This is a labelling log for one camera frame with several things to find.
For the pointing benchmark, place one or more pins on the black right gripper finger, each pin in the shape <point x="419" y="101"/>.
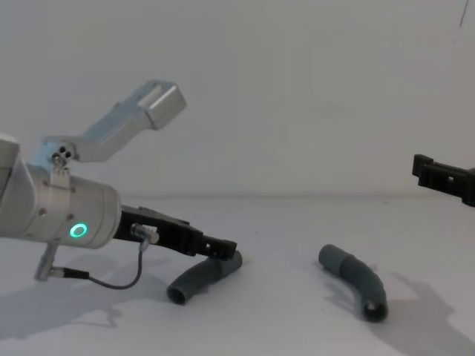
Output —
<point x="441" y="178"/>

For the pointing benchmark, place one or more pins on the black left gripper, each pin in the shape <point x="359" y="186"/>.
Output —
<point x="174" y="235"/>

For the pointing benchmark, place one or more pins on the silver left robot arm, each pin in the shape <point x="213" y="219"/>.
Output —
<point x="55" y="215"/>

